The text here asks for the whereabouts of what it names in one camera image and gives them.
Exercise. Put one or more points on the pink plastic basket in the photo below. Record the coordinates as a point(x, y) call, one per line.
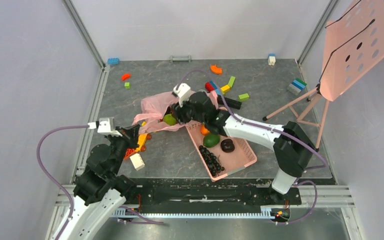
point(242, 157)

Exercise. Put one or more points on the light green fake round fruit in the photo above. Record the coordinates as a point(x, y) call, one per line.
point(169, 119)

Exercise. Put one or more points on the red blue green brick cluster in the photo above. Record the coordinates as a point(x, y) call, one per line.
point(211, 86)

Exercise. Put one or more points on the dark fake plum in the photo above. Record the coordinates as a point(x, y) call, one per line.
point(227, 145)

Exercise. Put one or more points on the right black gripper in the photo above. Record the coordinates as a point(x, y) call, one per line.
point(180, 112)

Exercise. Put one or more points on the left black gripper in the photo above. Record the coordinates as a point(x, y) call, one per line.
point(132, 131)

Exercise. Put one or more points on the orange curved block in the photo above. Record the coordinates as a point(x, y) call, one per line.
point(216, 70)

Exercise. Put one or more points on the small green cube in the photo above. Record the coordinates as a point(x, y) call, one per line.
point(127, 85)

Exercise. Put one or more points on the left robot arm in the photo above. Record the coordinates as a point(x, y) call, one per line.
point(99, 190)

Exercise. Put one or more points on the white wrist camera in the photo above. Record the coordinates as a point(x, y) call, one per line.
point(104, 126)
point(183, 92)

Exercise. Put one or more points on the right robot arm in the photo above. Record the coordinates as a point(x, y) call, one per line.
point(291, 146)

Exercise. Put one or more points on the pink perforated music stand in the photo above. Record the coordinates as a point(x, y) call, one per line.
point(354, 44)

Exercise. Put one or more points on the black fake grape bunch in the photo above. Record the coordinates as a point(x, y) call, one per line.
point(212, 161)

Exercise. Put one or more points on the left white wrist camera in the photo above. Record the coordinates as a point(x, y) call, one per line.
point(104, 126)

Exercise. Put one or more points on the red curved block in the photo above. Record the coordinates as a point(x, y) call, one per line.
point(125, 77)

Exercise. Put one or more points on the grey blue green brick stack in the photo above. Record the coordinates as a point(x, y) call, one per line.
point(296, 86)

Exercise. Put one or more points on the green block near microphone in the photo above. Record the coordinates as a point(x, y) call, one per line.
point(243, 97)

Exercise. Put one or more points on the white toy brick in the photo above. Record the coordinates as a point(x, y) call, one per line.
point(137, 161)

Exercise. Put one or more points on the yellow block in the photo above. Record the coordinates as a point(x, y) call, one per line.
point(225, 89)

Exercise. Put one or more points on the tall green block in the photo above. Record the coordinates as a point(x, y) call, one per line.
point(231, 81)

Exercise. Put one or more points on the grey metal handle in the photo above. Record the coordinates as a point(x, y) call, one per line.
point(180, 58)

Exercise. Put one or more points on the green fake avocado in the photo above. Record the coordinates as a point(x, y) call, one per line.
point(211, 140)

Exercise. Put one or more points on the pink plastic bag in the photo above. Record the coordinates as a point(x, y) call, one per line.
point(154, 108)

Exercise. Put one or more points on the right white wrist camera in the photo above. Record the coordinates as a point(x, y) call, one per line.
point(183, 92)

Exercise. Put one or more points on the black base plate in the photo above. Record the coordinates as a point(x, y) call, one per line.
point(202, 196)

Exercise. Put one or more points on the orange green fake mango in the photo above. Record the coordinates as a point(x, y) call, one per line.
point(203, 130)

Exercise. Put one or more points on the black microphone silver head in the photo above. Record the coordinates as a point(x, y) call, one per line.
point(231, 103)

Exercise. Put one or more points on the blue white brick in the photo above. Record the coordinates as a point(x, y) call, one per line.
point(271, 59)

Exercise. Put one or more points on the blue brick at corner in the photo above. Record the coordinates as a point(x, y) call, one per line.
point(113, 61)

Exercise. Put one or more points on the yellow orange toy brick vehicle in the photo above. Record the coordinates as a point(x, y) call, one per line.
point(142, 139)

